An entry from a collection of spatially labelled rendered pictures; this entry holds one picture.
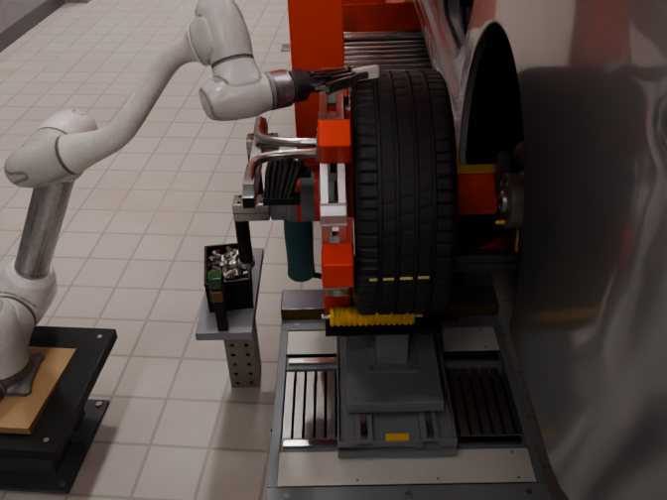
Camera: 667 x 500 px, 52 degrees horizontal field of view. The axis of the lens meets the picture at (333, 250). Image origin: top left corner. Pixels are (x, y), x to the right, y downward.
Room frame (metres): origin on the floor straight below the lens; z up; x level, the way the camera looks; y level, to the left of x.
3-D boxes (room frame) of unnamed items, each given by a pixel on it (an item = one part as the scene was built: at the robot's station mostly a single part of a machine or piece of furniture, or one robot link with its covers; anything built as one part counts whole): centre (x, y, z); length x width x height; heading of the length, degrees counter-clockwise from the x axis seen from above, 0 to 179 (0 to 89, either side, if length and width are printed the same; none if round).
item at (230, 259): (1.70, 0.33, 0.51); 0.20 x 0.14 x 0.13; 7
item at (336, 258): (1.30, -0.01, 0.85); 0.09 x 0.08 x 0.07; 179
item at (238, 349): (1.75, 0.33, 0.21); 0.10 x 0.10 x 0.42; 89
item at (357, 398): (1.61, -0.18, 0.32); 0.40 x 0.30 x 0.28; 179
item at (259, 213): (1.44, 0.20, 0.93); 0.09 x 0.05 x 0.05; 89
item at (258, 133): (1.71, 0.11, 1.03); 0.19 x 0.18 x 0.11; 89
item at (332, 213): (1.61, -0.01, 0.85); 0.54 x 0.07 x 0.54; 179
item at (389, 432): (1.56, -0.18, 0.13); 0.50 x 0.36 x 0.10; 179
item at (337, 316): (1.49, -0.11, 0.51); 0.29 x 0.06 x 0.06; 89
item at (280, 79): (1.53, 0.12, 1.20); 0.09 x 0.06 x 0.09; 24
